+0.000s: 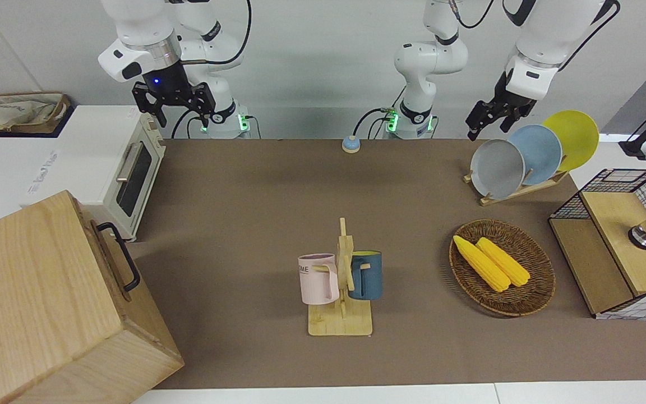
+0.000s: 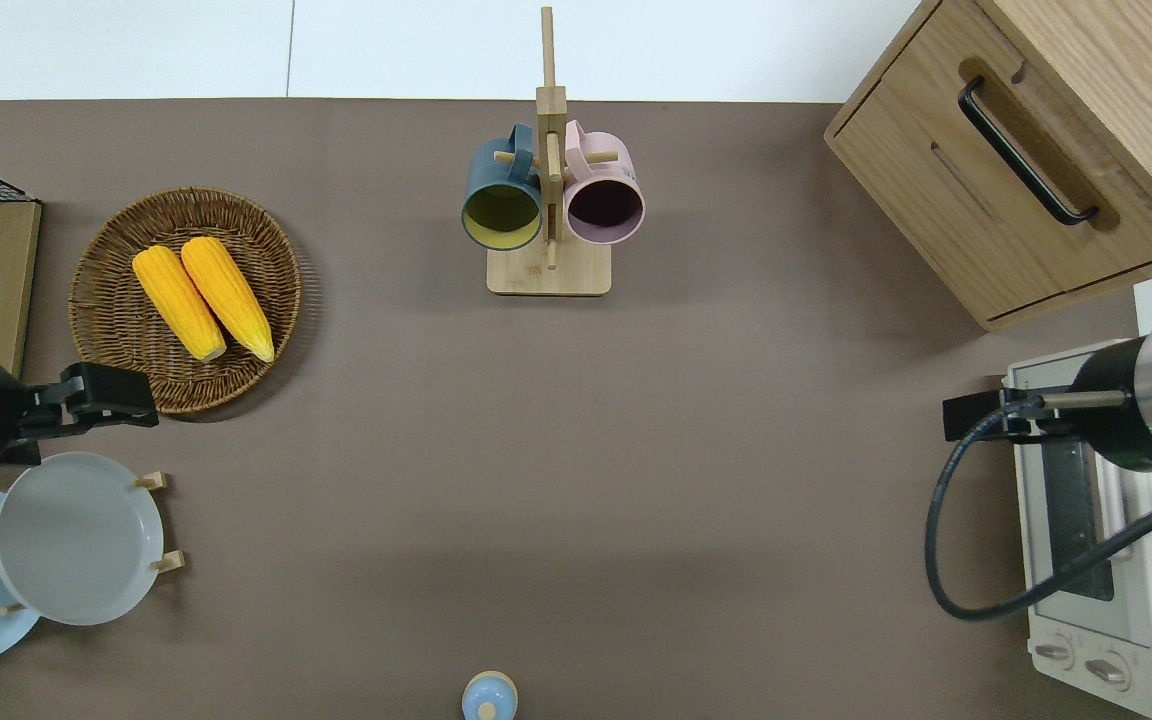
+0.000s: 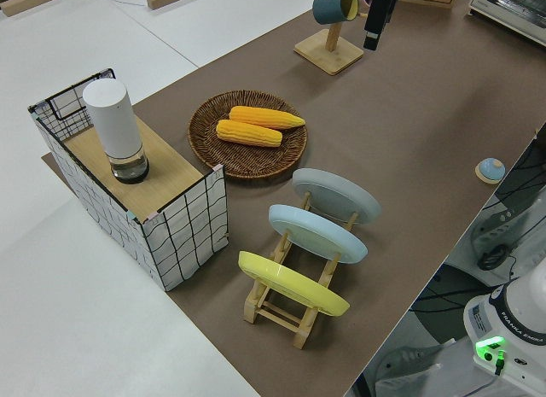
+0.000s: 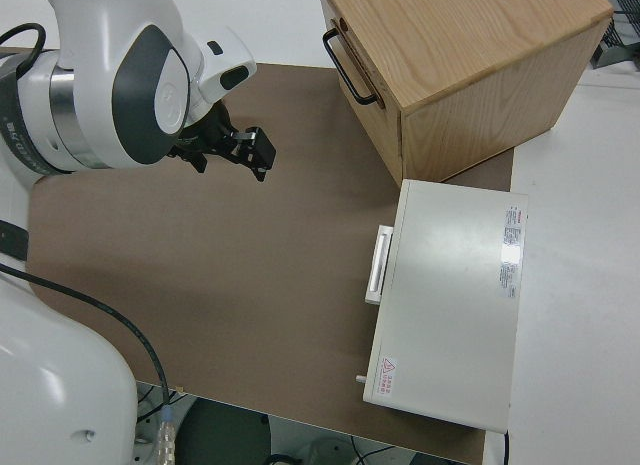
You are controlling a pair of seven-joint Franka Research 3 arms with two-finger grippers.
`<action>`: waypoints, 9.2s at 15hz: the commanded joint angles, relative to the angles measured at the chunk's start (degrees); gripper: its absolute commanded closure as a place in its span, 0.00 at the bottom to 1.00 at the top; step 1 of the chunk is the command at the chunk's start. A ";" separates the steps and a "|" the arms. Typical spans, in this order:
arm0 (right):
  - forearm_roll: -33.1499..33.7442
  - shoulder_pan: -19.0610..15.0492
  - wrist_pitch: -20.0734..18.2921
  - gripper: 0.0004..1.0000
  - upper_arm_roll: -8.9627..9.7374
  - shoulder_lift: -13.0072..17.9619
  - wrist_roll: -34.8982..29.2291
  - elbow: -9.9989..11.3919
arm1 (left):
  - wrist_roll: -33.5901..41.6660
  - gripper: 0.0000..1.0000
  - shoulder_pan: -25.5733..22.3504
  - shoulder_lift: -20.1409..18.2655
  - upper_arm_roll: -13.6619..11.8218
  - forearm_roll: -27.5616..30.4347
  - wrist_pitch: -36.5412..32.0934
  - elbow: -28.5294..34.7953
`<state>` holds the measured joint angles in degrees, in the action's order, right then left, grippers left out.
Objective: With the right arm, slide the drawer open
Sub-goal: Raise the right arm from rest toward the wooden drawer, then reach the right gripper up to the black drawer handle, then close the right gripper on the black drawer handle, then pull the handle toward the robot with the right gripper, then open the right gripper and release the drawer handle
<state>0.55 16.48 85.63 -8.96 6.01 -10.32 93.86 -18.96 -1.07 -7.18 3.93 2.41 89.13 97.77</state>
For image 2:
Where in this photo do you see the grey plate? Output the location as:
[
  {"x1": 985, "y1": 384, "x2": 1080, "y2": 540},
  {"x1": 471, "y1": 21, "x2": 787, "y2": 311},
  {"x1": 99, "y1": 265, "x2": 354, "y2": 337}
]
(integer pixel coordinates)
[{"x1": 0, "y1": 452, "x2": 165, "y2": 627}]

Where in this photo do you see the black drawer handle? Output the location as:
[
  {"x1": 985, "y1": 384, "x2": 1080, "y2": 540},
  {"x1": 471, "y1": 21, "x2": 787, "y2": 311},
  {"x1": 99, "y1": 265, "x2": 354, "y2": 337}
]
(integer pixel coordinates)
[{"x1": 958, "y1": 77, "x2": 1100, "y2": 226}]

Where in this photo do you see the light blue lidded jar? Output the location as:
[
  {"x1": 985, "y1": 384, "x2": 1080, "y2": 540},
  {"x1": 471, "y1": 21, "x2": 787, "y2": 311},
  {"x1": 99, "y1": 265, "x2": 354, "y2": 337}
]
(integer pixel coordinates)
[{"x1": 462, "y1": 671, "x2": 519, "y2": 720}]

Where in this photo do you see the wooden mug tree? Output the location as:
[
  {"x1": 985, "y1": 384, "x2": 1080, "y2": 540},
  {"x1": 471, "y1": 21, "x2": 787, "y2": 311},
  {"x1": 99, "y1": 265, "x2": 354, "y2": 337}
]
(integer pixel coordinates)
[{"x1": 487, "y1": 7, "x2": 613, "y2": 297}]

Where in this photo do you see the pink mug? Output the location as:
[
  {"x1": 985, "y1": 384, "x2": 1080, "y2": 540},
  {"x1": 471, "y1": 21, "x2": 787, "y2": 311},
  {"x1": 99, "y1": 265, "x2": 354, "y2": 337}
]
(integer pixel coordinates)
[{"x1": 563, "y1": 120, "x2": 646, "y2": 246}]

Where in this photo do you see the yellow corn cob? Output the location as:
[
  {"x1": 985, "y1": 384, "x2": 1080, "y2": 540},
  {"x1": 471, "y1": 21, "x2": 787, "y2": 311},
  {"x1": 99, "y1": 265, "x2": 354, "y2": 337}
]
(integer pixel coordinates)
[
  {"x1": 180, "y1": 236, "x2": 276, "y2": 363},
  {"x1": 132, "y1": 245, "x2": 228, "y2": 363}
]

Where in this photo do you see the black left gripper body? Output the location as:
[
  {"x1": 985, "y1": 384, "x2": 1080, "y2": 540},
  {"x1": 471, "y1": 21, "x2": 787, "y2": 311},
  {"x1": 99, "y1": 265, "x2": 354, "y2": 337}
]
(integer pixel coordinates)
[{"x1": 19, "y1": 376, "x2": 89, "y2": 443}]

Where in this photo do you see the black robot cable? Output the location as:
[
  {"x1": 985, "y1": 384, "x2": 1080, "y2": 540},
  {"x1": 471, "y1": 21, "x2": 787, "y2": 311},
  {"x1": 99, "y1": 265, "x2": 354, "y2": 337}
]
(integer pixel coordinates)
[{"x1": 925, "y1": 405, "x2": 1152, "y2": 623}]

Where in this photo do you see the round wicker basket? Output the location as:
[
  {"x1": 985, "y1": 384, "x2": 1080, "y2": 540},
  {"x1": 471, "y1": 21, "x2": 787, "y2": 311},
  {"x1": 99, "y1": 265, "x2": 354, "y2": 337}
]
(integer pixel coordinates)
[{"x1": 68, "y1": 187, "x2": 304, "y2": 416}]

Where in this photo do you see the wooden cabinet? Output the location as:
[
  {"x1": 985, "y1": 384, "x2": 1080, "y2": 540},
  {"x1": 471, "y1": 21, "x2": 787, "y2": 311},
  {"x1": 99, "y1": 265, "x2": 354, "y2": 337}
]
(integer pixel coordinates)
[{"x1": 824, "y1": 0, "x2": 1152, "y2": 333}]

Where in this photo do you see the white toaster oven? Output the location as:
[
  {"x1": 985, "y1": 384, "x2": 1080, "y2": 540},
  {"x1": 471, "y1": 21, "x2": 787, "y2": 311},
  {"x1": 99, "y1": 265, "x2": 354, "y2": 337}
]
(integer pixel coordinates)
[{"x1": 1001, "y1": 340, "x2": 1152, "y2": 720}]

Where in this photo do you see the dark blue mug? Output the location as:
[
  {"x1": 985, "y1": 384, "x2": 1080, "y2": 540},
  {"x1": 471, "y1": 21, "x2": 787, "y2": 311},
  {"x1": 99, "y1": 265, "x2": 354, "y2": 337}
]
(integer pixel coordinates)
[{"x1": 462, "y1": 123, "x2": 545, "y2": 251}]

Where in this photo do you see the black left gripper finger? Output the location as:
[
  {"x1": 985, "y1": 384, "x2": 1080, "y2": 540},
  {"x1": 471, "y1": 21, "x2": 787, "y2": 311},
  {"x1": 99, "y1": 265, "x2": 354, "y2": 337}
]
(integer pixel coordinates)
[
  {"x1": 60, "y1": 362, "x2": 153, "y2": 406},
  {"x1": 76, "y1": 400, "x2": 160, "y2": 429}
]

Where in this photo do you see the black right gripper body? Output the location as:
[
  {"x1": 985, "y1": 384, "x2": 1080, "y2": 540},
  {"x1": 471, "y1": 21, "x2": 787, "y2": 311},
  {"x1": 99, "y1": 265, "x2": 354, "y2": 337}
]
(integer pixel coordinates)
[{"x1": 943, "y1": 388, "x2": 1047, "y2": 443}]

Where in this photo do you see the wooden plate rack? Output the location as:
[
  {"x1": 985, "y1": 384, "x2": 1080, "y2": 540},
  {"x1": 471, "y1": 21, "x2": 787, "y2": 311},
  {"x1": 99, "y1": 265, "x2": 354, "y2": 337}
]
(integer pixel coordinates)
[{"x1": 0, "y1": 472, "x2": 185, "y2": 616}]

